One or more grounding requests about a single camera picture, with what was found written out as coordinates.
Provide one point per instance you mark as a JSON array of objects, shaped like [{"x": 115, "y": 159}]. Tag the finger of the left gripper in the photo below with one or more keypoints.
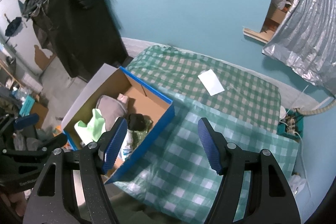
[
  {"x": 42, "y": 153},
  {"x": 10, "y": 123}
]

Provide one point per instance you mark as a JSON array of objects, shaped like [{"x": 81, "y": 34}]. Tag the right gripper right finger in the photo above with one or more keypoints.
[{"x": 214, "y": 145}]

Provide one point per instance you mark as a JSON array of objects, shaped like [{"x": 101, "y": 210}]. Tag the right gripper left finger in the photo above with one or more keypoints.
[{"x": 110, "y": 143}]

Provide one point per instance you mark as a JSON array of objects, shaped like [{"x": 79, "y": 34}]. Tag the white cloth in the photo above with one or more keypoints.
[{"x": 127, "y": 146}]

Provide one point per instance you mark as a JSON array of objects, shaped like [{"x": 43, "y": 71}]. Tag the light green cloth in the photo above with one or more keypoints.
[{"x": 96, "y": 126}]

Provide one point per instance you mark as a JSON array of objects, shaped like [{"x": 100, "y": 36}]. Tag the black soft cloth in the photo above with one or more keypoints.
[{"x": 136, "y": 122}]

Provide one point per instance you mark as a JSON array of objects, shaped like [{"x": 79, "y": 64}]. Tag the grey fleece towel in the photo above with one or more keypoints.
[{"x": 111, "y": 109}]

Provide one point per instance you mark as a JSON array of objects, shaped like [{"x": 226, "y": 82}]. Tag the pink patterned cloth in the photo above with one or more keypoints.
[{"x": 123, "y": 99}]

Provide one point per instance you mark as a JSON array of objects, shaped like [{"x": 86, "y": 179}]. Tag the green glitter sponge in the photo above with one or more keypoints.
[{"x": 139, "y": 136}]

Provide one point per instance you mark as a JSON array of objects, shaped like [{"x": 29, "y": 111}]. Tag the person's left hand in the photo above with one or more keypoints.
[{"x": 17, "y": 201}]

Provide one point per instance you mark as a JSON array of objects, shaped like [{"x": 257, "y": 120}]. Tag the teal small box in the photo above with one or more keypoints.
[{"x": 27, "y": 106}]

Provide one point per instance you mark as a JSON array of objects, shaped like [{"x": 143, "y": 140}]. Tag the green checkered tablecloth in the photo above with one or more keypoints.
[{"x": 219, "y": 110}]

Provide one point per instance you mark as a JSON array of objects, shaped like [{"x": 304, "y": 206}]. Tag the blue cardboard box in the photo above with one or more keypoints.
[{"x": 143, "y": 99}]

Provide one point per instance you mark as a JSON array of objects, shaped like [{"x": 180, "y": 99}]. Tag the white paper card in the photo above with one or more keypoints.
[{"x": 211, "y": 82}]

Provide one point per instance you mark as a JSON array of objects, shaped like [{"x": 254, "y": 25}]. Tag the black umbrella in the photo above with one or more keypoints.
[{"x": 13, "y": 26}]

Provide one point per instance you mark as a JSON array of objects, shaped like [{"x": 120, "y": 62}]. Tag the wooden plank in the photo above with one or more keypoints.
[{"x": 263, "y": 36}]

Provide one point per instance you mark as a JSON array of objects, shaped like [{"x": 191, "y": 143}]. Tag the silver foil curtain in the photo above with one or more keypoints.
[{"x": 305, "y": 42}]

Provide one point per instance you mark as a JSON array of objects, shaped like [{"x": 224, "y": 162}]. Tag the teal basket with cables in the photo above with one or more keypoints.
[{"x": 290, "y": 124}]

